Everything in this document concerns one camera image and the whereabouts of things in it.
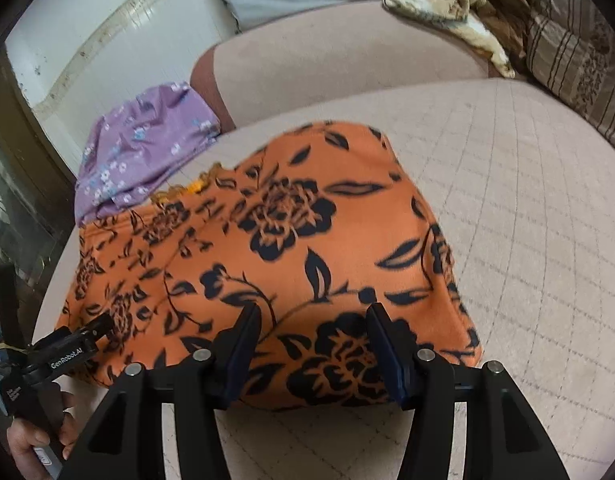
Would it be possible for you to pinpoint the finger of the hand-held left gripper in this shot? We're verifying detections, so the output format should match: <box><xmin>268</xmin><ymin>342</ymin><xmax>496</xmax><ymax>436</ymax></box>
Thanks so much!
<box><xmin>78</xmin><ymin>313</ymin><xmax>114</xmax><ymax>343</ymax></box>

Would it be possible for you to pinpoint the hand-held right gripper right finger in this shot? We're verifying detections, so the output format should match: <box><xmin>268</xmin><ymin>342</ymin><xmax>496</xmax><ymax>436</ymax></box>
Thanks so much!
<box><xmin>366</xmin><ymin>304</ymin><xmax>571</xmax><ymax>480</ymax></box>

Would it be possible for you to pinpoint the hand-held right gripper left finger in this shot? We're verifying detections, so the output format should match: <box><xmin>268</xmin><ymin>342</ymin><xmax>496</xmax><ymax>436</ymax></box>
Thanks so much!
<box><xmin>70</xmin><ymin>304</ymin><xmax>262</xmax><ymax>480</ymax></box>

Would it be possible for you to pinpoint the orange black floral blouse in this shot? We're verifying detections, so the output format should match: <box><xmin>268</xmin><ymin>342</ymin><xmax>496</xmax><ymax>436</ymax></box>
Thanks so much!
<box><xmin>55</xmin><ymin>120</ymin><xmax>484</xmax><ymax>412</ymax></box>

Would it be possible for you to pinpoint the person's left hand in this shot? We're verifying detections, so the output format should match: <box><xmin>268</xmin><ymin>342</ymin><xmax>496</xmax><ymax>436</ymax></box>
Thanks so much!
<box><xmin>6</xmin><ymin>391</ymin><xmax>79</xmax><ymax>480</ymax></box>

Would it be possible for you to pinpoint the wooden door with glass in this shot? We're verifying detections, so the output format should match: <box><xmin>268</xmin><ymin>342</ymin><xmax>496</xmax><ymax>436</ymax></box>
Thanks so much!
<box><xmin>0</xmin><ymin>55</ymin><xmax>81</xmax><ymax>311</ymax></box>

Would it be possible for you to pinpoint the purple floral cloth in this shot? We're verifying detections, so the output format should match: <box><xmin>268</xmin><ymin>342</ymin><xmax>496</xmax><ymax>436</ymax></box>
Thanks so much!
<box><xmin>75</xmin><ymin>81</ymin><xmax>222</xmax><ymax>226</ymax></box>

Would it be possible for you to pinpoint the beige floral crumpled cloth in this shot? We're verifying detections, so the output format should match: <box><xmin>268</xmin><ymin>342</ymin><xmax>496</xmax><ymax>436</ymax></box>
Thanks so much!
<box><xmin>382</xmin><ymin>0</ymin><xmax>538</xmax><ymax>79</ymax></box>

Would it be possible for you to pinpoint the striped brown cushion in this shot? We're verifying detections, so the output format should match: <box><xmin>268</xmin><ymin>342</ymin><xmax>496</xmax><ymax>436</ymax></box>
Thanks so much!
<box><xmin>525</xmin><ymin>0</ymin><xmax>615</xmax><ymax>147</ymax></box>

